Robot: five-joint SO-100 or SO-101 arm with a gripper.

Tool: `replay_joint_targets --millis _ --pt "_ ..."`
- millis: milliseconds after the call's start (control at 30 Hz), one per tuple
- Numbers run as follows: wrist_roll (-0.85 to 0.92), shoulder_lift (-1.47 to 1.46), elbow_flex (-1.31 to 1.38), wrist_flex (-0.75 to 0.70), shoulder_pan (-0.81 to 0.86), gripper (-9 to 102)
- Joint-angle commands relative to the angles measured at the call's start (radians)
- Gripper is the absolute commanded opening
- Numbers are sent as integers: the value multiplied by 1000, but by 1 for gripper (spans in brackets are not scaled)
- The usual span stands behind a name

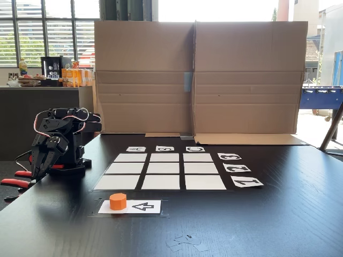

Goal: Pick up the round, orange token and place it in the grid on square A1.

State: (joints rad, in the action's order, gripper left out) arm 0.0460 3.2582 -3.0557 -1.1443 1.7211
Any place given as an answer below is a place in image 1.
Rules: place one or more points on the grey tape strip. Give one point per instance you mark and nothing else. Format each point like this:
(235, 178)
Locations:
(186, 137)

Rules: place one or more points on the blue-grey tape on cardboard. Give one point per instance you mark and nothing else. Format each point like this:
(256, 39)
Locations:
(188, 81)

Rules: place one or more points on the orange snack bag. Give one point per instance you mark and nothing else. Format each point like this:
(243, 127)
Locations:
(75, 65)

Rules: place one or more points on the paper sheet letter A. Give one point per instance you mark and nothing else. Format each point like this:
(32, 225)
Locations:
(136, 149)

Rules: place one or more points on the metal table leg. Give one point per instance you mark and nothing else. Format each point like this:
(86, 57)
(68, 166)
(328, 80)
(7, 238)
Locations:
(331, 131)

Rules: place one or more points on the black mini fridge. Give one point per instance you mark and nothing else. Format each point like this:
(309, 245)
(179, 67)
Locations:
(51, 67)

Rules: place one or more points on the round orange token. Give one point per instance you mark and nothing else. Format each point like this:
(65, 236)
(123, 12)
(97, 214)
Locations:
(118, 202)

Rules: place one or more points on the brown cardboard box panel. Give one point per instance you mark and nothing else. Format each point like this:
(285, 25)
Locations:
(249, 53)
(144, 53)

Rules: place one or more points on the paper sheet letter C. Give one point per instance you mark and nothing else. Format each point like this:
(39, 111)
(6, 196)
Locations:
(195, 149)

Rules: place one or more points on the paper sheet number 2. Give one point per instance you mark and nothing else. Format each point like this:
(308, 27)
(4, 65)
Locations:
(237, 168)

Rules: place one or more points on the red black clamp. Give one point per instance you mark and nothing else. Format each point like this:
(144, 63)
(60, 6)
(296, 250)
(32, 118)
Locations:
(16, 183)

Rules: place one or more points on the blue foosball table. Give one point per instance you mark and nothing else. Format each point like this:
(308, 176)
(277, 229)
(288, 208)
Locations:
(321, 99)

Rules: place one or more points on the wooden tray with food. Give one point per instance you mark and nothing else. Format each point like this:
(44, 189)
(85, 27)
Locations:
(28, 81)

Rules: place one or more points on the white nine-square grid sheet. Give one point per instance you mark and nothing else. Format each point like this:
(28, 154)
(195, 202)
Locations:
(160, 182)

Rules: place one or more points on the orange carton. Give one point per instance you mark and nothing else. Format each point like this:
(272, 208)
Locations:
(68, 77)
(85, 77)

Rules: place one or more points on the paper sheet number 1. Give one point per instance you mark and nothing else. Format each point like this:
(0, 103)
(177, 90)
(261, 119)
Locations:
(246, 182)

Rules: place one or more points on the paper sheet number 3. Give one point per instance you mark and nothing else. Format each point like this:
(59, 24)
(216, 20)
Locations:
(229, 156)

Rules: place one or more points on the dark counter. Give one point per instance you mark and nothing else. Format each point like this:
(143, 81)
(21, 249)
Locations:
(29, 120)

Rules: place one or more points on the yellow bottle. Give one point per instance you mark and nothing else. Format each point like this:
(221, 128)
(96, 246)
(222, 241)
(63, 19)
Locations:
(23, 67)

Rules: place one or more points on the paper sheet letter B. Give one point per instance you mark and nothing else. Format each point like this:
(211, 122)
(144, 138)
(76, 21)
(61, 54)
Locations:
(164, 148)

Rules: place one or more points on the clear tape scraps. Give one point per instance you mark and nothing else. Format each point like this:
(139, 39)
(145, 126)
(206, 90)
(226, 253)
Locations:
(187, 241)

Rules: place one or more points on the white arrow paper sheet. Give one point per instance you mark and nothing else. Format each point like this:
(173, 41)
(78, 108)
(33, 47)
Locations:
(144, 206)

